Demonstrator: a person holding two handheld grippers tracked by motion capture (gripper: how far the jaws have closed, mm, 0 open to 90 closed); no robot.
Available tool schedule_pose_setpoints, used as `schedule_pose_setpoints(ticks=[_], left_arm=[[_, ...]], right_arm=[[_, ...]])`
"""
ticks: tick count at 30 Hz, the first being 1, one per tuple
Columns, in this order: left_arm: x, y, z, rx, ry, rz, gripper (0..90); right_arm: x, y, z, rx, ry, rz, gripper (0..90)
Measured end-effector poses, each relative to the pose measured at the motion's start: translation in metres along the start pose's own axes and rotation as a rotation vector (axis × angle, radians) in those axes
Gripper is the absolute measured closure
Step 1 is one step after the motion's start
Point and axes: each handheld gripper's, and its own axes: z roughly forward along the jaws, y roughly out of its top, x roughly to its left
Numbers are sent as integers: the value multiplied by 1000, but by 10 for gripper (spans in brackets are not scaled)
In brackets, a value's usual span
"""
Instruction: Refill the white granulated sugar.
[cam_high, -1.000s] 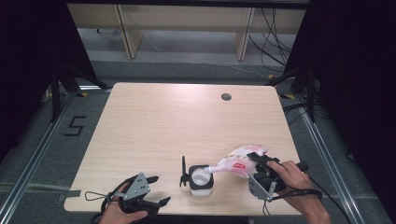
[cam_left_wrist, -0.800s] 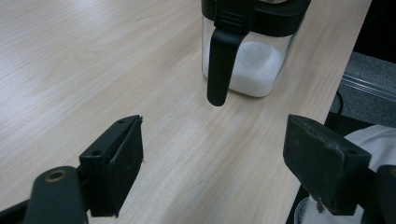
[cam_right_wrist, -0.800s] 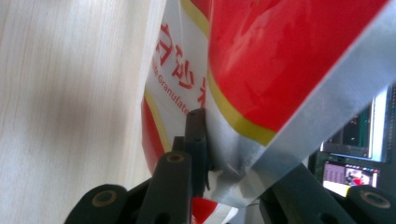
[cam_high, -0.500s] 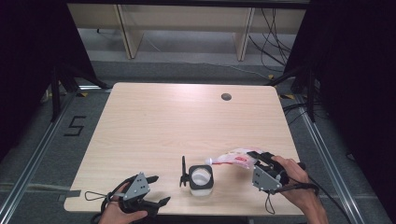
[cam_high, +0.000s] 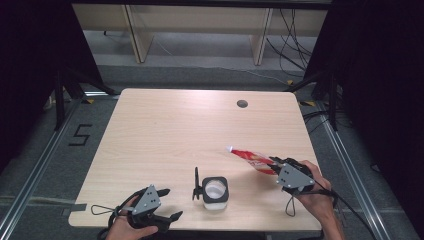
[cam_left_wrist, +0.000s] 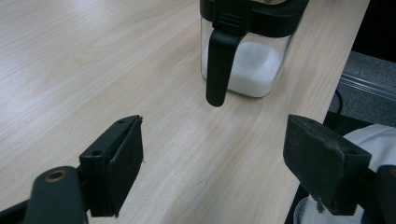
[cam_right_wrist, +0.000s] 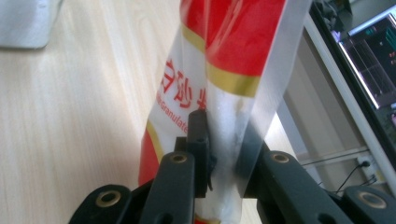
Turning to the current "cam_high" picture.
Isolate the red and white spout pouch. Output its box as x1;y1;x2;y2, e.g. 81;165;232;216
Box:
225;145;279;176

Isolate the thin cord loop of left gripper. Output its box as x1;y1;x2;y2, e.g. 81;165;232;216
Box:
90;204;119;216

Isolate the black metal stand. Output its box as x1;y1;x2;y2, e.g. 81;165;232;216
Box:
53;66;119;131
283;69;339;131

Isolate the clear jar with black lid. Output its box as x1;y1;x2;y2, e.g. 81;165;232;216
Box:
192;166;230;211

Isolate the aluminium floor rail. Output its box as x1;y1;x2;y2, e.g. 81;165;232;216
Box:
0;98;83;240
314;101;419;240

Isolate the white floor cable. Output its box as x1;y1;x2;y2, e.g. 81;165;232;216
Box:
154;36;289;84

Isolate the grey tape strip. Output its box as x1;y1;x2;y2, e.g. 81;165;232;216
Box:
61;203;88;216

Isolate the thin cord loop of gripper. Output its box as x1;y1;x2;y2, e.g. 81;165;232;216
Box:
90;204;119;216
285;194;298;218

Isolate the black curtain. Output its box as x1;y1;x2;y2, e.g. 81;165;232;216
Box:
0;0;104;174
304;0;424;231

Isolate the bundle of black cables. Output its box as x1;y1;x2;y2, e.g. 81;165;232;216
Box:
264;8;314;79

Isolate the long black floor cable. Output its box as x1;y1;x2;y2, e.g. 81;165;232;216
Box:
333;193;378;240

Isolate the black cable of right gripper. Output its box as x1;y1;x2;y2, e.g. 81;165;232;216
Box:
308;188;339;209

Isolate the thin cord loop of right gripper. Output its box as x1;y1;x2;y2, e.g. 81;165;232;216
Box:
285;194;298;218

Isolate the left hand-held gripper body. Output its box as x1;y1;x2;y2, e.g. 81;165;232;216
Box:
128;184;170;233

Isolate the person's left hand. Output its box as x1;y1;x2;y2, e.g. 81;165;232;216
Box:
105;196;160;240

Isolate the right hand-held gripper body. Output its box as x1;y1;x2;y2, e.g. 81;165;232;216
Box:
275;157;316;196

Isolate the person's right hand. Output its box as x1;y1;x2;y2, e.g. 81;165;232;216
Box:
296;160;335;226

